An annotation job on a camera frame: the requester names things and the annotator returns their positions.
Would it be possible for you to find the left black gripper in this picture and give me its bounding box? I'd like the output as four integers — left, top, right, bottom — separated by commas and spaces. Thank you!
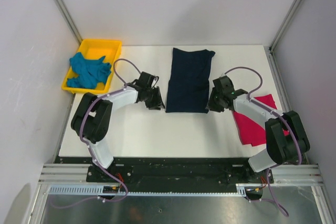
144, 86, 165, 111

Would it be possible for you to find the navy blue t-shirt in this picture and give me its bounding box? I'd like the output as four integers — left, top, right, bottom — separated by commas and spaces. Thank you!
165, 48, 215, 114

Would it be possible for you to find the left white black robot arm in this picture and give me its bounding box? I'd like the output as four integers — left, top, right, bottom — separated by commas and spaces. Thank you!
70, 72, 165, 182

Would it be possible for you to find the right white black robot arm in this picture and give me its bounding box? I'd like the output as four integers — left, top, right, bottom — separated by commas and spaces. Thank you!
207, 76, 310, 183

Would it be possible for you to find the folded magenta t-shirt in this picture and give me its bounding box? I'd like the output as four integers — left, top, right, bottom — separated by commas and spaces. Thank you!
232, 94, 278, 146

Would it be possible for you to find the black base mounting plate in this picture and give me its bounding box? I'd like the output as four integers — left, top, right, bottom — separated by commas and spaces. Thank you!
87, 157, 273, 184

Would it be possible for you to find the yellow plastic bin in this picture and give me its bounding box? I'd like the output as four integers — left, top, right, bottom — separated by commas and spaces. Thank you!
61, 39, 122, 94

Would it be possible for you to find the teal crumpled t-shirt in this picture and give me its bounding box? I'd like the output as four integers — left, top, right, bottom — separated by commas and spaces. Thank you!
67, 52, 112, 89

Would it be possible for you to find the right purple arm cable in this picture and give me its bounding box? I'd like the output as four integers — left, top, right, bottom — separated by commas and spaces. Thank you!
222, 67, 301, 218

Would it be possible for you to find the right aluminium frame post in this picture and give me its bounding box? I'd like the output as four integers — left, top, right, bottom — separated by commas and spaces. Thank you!
268, 0, 320, 51

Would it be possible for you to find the aluminium frame post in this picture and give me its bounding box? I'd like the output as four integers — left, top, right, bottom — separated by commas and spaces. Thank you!
268, 0, 320, 51
54, 0, 83, 45

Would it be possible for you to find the slotted grey cable duct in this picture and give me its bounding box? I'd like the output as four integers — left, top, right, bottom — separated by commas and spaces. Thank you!
47, 183, 263, 197

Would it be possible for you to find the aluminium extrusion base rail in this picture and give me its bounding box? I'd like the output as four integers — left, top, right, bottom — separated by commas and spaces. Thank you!
271, 165, 324, 186

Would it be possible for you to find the left aluminium frame post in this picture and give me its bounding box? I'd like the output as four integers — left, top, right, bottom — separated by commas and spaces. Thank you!
54, 0, 83, 45

